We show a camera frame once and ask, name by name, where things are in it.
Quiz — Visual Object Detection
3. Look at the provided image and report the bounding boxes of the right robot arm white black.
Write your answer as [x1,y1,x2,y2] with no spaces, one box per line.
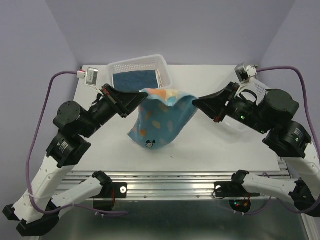
[192,82,320,218]

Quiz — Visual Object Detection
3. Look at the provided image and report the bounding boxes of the aluminium rail frame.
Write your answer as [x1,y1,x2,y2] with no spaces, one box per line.
[29,170,320,240]

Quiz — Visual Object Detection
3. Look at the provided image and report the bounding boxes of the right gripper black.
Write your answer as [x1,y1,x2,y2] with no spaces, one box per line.
[192,81,272,135]

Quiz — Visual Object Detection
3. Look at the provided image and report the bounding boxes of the white perforated basket left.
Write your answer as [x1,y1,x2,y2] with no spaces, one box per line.
[104,54,174,92]

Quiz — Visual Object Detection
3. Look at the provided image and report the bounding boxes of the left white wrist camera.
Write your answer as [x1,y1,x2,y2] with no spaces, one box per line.
[76,67,102,95]

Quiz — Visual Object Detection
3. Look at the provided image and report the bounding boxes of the light blue orange towel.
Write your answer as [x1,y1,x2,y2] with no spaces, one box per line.
[127,88,198,150]

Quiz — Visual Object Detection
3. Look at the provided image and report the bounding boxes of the blue white patterned towel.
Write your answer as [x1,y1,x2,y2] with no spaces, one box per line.
[155,69,164,89]

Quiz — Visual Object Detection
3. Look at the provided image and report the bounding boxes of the white perforated basket right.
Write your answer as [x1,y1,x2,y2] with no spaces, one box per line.
[219,79,268,133]

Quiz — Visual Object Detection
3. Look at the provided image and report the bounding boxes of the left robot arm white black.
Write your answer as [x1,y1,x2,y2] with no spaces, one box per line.
[3,84,148,237]

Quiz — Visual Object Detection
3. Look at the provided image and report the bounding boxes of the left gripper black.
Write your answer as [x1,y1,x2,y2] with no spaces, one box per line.
[80,83,149,138]

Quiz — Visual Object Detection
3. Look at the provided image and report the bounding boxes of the yellow patterned towel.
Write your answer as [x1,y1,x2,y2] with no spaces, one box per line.
[112,70,159,92]

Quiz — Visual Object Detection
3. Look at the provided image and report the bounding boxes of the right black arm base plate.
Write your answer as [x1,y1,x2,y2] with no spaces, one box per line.
[214,181,260,198]

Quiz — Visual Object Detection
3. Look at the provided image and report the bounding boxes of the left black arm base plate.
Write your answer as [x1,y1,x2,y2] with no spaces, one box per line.
[98,182,128,199]

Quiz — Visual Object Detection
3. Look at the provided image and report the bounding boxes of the white perforated basket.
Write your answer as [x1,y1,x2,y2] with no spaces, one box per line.
[104,54,174,92]
[219,79,268,133]

